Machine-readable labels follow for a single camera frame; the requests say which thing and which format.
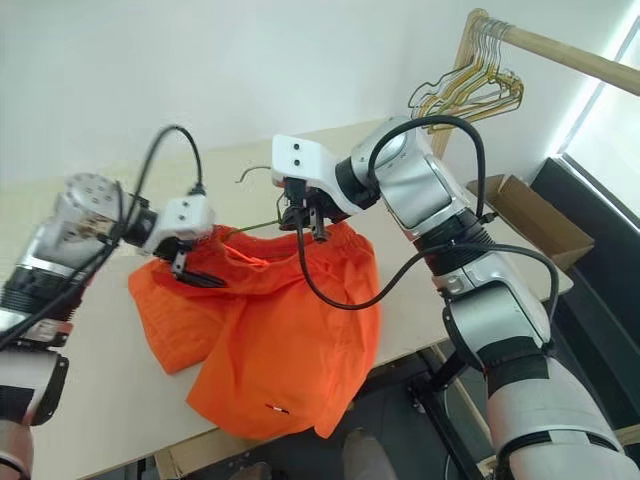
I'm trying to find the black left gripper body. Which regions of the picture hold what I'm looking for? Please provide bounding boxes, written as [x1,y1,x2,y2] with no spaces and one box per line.
[154,237,195,276]

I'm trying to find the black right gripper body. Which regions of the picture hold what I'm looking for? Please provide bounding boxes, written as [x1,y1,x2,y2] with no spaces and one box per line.
[272,174,351,229]

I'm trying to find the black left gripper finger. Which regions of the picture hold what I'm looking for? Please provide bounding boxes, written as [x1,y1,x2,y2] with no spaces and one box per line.
[169,268,229,290]

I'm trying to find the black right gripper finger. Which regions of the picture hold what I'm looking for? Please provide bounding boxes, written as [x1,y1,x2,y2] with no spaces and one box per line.
[277,205,302,233]
[309,217,332,245]

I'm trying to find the green wire hanger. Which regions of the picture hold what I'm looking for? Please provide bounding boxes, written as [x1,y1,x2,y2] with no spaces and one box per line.
[234,164,282,235]

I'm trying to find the orange shorts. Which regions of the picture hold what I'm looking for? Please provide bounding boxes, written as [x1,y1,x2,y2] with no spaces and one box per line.
[127,222,384,441]

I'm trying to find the grey rounded shape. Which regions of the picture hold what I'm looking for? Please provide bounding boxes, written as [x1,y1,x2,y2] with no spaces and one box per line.
[343,427,399,480]

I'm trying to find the brown cardboard box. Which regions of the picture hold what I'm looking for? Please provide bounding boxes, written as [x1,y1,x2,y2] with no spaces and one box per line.
[466,173,596,274]

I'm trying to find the wooden clothes rack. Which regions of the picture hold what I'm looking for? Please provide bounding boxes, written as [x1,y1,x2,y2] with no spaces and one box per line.
[428,7,640,159]

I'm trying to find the black low cabinet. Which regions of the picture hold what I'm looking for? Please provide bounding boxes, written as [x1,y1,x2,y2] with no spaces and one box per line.
[529,156,640,436]

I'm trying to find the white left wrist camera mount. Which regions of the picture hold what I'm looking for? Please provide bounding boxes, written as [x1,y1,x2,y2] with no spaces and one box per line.
[143,196,218,257]

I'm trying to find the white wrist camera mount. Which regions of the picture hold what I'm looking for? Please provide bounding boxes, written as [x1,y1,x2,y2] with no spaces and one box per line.
[143,196,218,257]
[270,133,362,217]

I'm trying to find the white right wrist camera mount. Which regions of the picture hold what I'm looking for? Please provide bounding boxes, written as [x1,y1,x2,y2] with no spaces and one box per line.
[270,133,362,217]

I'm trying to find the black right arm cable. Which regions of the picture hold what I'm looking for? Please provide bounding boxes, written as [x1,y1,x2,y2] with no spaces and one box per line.
[368,115,499,224]
[283,179,560,351]

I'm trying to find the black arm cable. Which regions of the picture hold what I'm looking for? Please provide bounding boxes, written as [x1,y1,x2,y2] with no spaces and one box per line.
[0,124,209,351]
[283,179,560,351]
[368,115,499,224]

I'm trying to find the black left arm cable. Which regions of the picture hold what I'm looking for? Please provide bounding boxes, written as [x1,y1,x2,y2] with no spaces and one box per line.
[0,124,209,351]

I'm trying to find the yellow wire hanger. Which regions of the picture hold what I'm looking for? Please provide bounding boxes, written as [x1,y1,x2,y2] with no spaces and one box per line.
[424,24,524,135]

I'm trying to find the black table frame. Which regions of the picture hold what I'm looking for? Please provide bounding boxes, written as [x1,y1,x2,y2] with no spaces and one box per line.
[407,344,501,480]

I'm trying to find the gold wire hangers bunch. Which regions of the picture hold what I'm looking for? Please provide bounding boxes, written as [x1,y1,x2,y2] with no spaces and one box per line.
[417,22,526,129]

